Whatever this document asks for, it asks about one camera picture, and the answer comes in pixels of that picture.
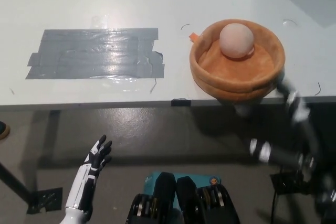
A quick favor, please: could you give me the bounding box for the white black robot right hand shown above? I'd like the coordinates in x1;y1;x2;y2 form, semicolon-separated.
248;79;320;180

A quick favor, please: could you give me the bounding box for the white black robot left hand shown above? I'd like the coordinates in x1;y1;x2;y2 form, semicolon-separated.
65;134;113;213

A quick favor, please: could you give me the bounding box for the white plush dumpling ball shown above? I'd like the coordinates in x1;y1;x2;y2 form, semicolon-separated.
219;23;255;59

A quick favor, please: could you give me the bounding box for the orange plush soft plate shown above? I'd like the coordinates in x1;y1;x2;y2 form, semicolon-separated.
189;18;286;104

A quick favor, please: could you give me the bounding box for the black teal robot body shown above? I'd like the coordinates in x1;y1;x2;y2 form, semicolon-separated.
125;171;242;224

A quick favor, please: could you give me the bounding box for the black stand foot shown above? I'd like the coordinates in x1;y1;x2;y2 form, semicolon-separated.
269;172;317;196

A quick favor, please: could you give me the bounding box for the black metal table leg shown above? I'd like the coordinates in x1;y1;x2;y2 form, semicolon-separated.
0;160;64;215

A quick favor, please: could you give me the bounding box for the dark shoe with tan sole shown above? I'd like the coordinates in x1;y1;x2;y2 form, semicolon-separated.
0;121;11;141

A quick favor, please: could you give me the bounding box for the small black tape strip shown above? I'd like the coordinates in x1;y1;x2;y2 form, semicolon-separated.
171;98;192;107

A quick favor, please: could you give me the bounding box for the grey duct tape patch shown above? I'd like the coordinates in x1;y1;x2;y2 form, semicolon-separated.
25;27;165;80

